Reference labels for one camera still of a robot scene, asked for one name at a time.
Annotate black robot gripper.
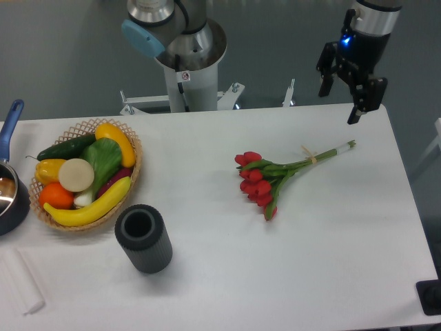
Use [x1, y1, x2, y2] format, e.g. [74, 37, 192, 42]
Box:
[316, 28, 390, 125]

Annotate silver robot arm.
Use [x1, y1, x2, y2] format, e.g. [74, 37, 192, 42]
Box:
[121, 1, 402, 124]

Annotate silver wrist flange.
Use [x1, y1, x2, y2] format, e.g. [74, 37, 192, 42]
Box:
[349, 1, 402, 37]

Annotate red tulip bouquet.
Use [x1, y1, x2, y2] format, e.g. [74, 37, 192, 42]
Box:
[234, 140, 356, 221]

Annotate black device at table edge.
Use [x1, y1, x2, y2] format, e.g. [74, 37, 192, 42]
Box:
[416, 279, 440, 316]

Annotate purple eggplant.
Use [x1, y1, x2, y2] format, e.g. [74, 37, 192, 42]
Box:
[96, 168, 132, 199]

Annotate yellow squash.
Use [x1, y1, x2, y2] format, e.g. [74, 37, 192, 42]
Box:
[95, 123, 136, 168]

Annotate green bok choy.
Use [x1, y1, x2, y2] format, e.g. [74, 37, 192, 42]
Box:
[74, 138, 122, 209]

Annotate dark grey ribbed vase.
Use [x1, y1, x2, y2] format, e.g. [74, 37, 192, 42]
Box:
[114, 204, 173, 274]

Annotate woven wicker basket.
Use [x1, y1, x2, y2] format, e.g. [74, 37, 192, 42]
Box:
[29, 118, 143, 231]

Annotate green cucumber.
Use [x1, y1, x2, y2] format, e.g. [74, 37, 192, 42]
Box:
[26, 134, 96, 161]

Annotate beige round disc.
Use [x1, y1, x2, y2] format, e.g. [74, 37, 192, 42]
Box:
[58, 159, 94, 192]

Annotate yellow banana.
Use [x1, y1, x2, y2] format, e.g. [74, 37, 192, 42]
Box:
[43, 177, 132, 228]

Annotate yellow bell pepper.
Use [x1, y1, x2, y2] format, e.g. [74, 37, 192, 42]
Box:
[34, 159, 66, 185]

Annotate orange fruit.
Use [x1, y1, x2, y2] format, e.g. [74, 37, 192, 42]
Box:
[39, 183, 74, 210]

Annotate white folded cloth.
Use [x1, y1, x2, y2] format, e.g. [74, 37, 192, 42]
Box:
[2, 248, 45, 315]

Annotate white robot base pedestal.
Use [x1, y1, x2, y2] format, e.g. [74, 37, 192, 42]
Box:
[119, 61, 296, 117]

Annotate dark saucepan with blue handle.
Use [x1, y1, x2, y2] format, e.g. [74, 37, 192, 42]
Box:
[1, 99, 30, 236]

